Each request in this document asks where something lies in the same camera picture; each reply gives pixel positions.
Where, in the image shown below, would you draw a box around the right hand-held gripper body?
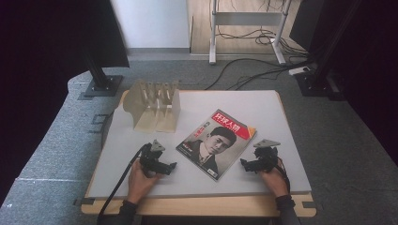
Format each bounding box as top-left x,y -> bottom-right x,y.
253,139 -> 282,173

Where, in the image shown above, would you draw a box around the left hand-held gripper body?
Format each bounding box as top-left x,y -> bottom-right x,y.
138,139 -> 167,176

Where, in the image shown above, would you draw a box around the person's left hand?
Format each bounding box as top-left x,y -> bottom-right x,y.
126,158 -> 164,204

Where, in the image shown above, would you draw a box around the person's right hand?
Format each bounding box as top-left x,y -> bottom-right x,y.
258,158 -> 291,199

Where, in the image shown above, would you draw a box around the magazine with portrait cover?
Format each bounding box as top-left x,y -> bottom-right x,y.
175,108 -> 258,183

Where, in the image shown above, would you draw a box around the wooden file rack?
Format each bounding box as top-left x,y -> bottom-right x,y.
122,79 -> 182,134

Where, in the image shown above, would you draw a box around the white table mat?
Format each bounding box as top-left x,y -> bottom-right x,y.
86,89 -> 313,199

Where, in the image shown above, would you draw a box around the wooden table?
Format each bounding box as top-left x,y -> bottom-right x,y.
80,89 -> 317,218

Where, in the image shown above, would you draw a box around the white power strip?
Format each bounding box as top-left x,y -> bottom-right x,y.
287,66 -> 312,77

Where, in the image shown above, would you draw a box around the black curtain panel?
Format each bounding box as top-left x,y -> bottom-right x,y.
69,0 -> 130,69

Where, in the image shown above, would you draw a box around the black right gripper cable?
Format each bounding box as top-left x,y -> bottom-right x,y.
276,156 -> 292,194

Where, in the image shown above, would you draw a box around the black stand with base plate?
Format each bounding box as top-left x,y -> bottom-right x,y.
294,0 -> 360,98
82,51 -> 125,98

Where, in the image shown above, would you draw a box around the black floor cables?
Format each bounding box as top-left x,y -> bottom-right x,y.
204,26 -> 317,92

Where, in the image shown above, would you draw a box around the white metal desk frame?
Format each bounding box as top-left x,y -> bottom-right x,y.
208,0 -> 294,66

